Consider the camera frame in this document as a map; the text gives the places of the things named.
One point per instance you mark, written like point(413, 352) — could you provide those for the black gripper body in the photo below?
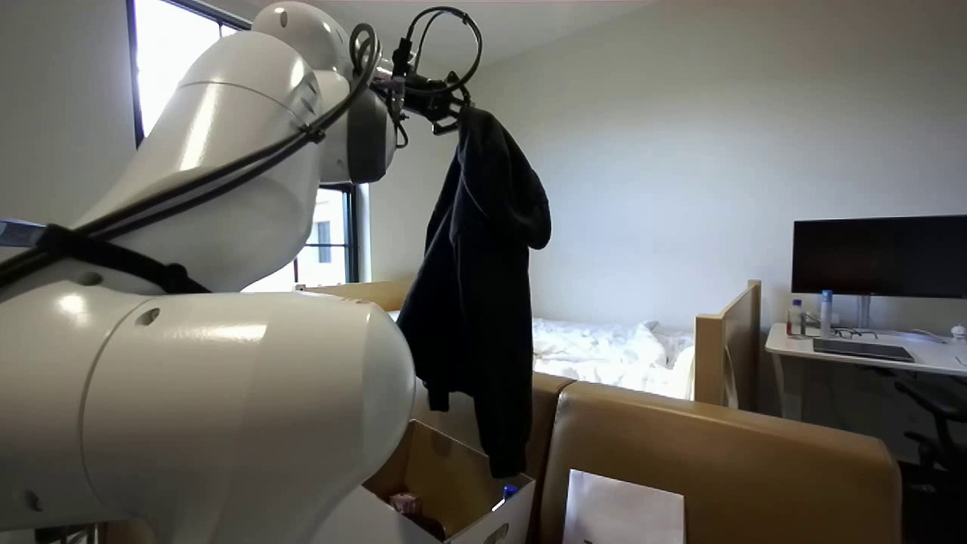
point(434, 100)

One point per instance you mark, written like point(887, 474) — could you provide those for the black hoodie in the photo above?
point(472, 304)

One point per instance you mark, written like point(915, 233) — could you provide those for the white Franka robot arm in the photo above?
point(201, 404)

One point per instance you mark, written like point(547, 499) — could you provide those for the open cardboard box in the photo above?
point(441, 473)

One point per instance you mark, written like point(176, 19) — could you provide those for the large cardboard box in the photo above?
point(756, 473)

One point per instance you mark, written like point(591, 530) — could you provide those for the wooden bed headboard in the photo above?
point(368, 295)

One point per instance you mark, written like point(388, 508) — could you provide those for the white bed sheets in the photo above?
point(604, 352)

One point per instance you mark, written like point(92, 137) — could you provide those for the small reddish item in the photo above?
point(413, 507)

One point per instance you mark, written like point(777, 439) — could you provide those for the small dark bottle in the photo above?
point(796, 318)

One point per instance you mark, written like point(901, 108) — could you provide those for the clear bottle on desk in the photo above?
point(827, 313)

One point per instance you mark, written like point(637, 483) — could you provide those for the white paper sign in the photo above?
point(623, 508)

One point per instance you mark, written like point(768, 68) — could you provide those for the black computer monitor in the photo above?
point(877, 255)

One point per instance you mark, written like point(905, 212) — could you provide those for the black keyboard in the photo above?
point(861, 348)

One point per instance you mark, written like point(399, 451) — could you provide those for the white desk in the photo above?
point(937, 353)

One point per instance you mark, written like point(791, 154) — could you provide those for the black office chair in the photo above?
point(940, 404)

